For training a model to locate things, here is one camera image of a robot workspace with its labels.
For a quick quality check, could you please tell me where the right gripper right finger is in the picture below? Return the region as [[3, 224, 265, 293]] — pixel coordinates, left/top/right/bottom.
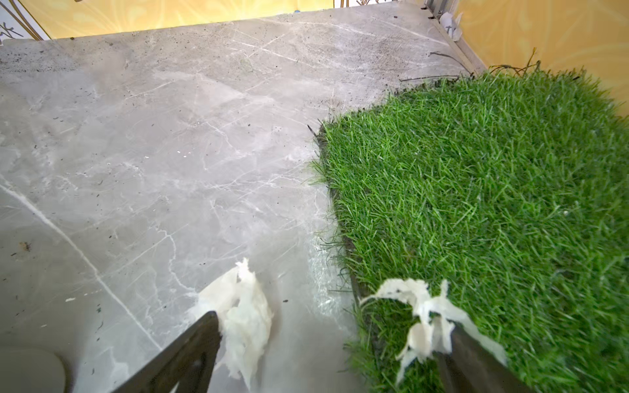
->
[[436, 326, 532, 393]]

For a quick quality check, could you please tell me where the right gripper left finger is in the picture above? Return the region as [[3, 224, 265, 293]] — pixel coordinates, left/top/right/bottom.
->
[[116, 311, 221, 393]]

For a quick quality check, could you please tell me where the torn white tissue scrap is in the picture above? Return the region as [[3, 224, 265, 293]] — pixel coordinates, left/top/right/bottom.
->
[[360, 278, 507, 384]]

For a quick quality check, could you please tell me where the beige tissue box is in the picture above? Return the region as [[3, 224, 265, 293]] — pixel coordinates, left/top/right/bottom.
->
[[1, 347, 68, 392]]

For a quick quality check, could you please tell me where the green artificial grass mat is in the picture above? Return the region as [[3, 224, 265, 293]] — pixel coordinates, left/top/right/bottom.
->
[[318, 69, 628, 392]]

